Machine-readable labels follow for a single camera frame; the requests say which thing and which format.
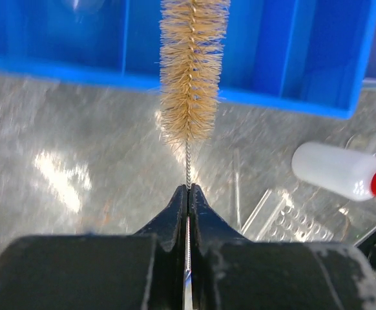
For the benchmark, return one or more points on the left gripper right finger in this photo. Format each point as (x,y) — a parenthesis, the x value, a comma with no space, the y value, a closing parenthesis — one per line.
(231,272)

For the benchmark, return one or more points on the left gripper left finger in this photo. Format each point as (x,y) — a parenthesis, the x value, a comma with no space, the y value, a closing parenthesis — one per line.
(144,270)

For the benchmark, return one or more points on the white red wash bottle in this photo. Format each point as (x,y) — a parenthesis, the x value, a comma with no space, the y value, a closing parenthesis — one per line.
(346,172)

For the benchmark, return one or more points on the tan bristle tube brush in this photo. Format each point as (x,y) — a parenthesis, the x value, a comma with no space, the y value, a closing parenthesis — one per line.
(191,53)

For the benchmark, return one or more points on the clear well plate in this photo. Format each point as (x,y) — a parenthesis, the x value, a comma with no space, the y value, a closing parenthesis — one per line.
(276,218)

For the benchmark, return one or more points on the glass stirring rod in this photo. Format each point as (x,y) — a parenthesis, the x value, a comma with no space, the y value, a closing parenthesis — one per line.
(236,168)

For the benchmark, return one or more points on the blue divided storage bin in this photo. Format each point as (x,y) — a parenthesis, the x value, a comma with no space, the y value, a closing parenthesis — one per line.
(304,56)

